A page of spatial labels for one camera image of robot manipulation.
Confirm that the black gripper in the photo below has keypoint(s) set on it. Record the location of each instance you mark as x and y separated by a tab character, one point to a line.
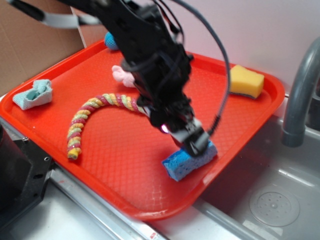
177	118

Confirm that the blue sponge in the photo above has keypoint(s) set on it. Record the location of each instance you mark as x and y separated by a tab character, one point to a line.
179	164

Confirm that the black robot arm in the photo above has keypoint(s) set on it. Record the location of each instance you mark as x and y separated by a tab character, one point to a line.
159	64

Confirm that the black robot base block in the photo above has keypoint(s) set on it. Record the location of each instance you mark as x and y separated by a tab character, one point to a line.
24	172

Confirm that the yellow sponge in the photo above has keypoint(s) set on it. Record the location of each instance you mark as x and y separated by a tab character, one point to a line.
246	82

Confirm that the pink plush bunny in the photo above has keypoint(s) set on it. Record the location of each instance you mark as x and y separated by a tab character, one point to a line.
124	77

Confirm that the grey toy sink basin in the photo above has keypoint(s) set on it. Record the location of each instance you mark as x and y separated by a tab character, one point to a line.
269	190

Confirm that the grey faucet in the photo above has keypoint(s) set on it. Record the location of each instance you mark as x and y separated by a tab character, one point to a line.
303	105

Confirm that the red plastic tray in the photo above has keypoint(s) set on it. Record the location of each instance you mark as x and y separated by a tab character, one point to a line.
122	154

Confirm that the blue crocheted ball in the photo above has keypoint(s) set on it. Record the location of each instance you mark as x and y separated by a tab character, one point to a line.
110	42

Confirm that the light blue folded cloth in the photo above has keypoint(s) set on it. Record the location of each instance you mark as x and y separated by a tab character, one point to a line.
41	93

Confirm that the brown cardboard panel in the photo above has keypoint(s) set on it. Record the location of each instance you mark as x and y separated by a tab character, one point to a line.
28	47

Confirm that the multicolour twisted rope toy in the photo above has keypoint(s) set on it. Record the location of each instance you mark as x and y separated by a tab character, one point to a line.
74	134

